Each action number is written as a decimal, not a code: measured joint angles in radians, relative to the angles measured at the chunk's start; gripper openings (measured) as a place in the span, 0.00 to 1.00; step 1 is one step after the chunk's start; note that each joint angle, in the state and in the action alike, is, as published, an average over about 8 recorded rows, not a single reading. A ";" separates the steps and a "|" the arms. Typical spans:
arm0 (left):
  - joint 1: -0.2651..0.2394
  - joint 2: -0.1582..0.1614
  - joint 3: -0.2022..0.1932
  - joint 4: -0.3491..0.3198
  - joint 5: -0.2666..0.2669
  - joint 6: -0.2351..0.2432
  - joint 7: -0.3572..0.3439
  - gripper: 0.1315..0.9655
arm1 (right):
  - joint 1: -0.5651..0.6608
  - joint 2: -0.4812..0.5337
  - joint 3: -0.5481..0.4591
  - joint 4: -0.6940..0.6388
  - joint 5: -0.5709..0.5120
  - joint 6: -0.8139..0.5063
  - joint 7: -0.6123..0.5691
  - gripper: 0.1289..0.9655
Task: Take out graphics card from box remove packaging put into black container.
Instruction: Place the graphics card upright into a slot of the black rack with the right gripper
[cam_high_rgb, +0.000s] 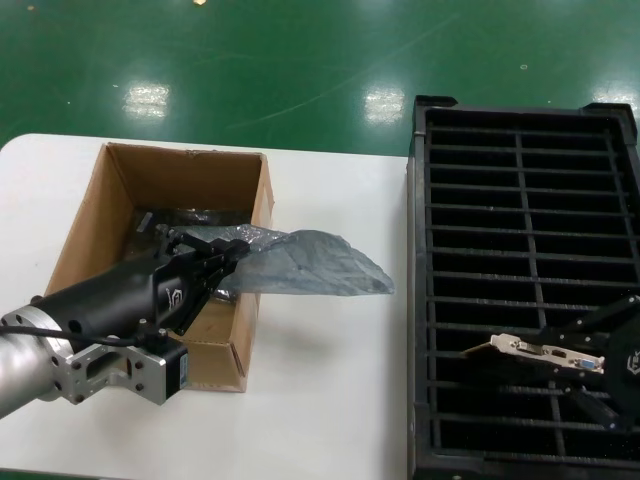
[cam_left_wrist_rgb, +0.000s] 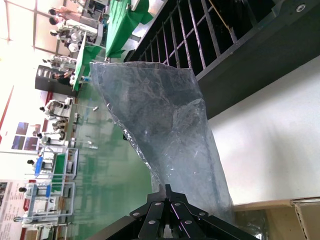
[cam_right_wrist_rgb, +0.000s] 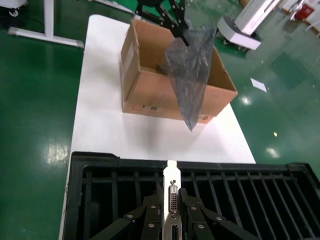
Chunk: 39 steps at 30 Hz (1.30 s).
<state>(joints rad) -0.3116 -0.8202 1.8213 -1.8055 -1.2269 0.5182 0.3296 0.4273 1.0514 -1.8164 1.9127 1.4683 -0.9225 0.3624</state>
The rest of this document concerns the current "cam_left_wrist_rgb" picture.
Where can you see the open brown cardboard box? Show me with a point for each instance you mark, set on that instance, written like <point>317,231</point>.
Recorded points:
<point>280,220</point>

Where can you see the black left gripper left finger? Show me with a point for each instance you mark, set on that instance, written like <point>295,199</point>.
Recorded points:
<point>152,217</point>

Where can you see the white humanoid robot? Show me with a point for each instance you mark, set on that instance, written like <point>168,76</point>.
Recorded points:
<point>55,108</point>

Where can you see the translucent grey antistatic bag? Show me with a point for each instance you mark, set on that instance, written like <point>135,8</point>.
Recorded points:
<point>155,112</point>

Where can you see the wall photo posters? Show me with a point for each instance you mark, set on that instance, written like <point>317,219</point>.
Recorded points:
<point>22,136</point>

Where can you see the green cloth covered table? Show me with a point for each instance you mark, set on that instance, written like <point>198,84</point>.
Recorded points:
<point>85,65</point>
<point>120,25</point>

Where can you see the black slotted divider container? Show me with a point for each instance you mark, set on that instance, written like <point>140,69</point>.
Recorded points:
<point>250,75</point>

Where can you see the person in black shirt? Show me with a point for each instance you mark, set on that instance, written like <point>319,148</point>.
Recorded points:
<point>62,79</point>

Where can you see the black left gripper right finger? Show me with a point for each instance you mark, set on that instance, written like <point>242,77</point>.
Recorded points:
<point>185,220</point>

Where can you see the black cabinet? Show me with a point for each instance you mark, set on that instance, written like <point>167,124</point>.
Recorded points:
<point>42,82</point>

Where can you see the white frame rack blue tray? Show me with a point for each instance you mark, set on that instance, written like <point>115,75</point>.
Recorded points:
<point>60,165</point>

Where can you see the bagged graphics card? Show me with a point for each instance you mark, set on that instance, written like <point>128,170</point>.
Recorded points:
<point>250,225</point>

